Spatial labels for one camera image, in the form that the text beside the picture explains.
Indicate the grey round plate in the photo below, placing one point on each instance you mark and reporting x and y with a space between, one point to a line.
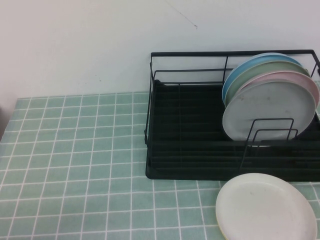
262 105

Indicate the blue round plate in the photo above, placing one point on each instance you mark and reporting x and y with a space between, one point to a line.
238 68

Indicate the green round plate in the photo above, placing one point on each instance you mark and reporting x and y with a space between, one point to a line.
262 70

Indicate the white round plate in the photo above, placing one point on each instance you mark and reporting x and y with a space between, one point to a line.
262 207

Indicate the pink round plate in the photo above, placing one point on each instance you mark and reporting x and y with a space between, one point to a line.
301 77

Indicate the black plastic drain tray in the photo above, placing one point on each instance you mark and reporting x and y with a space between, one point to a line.
175 176

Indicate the green checked tablecloth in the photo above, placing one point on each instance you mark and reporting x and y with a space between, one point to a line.
75 162

